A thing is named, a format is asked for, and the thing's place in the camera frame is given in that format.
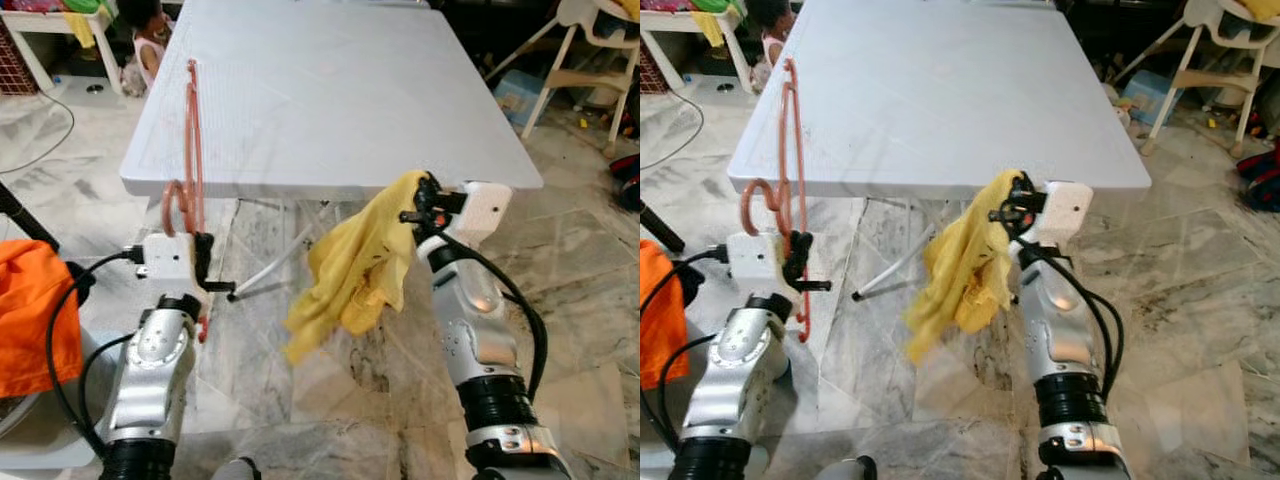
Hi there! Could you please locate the long black left arm cable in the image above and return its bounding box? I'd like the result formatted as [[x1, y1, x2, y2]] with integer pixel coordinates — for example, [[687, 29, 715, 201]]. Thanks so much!
[[45, 247, 148, 459], [640, 246, 733, 331]]

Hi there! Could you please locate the pink plastic hanger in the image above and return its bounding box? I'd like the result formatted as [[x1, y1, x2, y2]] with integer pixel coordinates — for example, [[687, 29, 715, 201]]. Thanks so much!
[[742, 58, 813, 345], [162, 58, 212, 345]]

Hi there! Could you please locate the short black left arm cable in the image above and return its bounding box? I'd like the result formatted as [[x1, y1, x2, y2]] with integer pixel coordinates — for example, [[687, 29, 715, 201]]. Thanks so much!
[[660, 333, 726, 446], [78, 333, 136, 446]]

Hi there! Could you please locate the orange shirt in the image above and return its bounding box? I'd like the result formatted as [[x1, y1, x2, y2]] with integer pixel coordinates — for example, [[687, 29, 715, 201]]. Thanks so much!
[[640, 240, 693, 391], [0, 240, 86, 399]]

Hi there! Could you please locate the yellow shirt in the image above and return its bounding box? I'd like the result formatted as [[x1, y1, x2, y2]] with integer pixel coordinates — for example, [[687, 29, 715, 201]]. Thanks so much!
[[905, 168, 1029, 364], [284, 170, 433, 366]]

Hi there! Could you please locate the white plastic folding table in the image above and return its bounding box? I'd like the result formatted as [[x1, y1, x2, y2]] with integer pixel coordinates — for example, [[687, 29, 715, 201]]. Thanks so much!
[[120, 0, 545, 302], [727, 0, 1153, 302]]

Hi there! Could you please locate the child with dark hair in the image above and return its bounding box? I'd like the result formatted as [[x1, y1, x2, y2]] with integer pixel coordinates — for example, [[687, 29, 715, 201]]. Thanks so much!
[[118, 0, 173, 98], [745, 0, 801, 93]]

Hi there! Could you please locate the white baby high chair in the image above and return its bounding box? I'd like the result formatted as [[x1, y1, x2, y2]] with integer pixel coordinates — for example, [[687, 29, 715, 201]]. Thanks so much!
[[497, 0, 640, 159], [1110, 0, 1280, 159]]

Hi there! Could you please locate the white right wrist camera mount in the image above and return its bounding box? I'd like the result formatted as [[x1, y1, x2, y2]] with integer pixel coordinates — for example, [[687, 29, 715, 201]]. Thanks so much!
[[1040, 180, 1094, 247], [462, 182, 513, 247]]

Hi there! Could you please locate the small yellow cloth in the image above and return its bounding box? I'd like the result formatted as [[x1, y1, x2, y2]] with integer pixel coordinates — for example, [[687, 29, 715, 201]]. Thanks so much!
[[62, 12, 98, 49], [690, 12, 726, 49]]

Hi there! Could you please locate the white side table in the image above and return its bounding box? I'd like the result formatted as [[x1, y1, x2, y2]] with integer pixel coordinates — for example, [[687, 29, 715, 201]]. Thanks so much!
[[0, 8, 128, 96], [640, 8, 758, 96]]

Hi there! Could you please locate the grey left robot leg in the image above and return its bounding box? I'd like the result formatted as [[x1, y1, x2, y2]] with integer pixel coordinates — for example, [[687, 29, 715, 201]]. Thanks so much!
[[828, 455, 879, 480], [210, 455, 263, 480]]

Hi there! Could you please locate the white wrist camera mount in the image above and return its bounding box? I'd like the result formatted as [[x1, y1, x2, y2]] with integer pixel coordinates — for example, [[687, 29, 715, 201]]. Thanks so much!
[[727, 232, 791, 288], [1040, 180, 1094, 247], [462, 182, 513, 247], [135, 233, 199, 288]]

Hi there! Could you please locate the blue plastic storage box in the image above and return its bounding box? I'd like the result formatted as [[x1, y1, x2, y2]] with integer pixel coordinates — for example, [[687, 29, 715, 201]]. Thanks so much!
[[492, 68, 548, 128], [1120, 70, 1176, 126]]

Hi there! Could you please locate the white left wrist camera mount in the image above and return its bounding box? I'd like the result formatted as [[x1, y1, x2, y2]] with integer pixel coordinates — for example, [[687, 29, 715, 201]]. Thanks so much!
[[135, 233, 199, 288], [727, 232, 791, 288]]

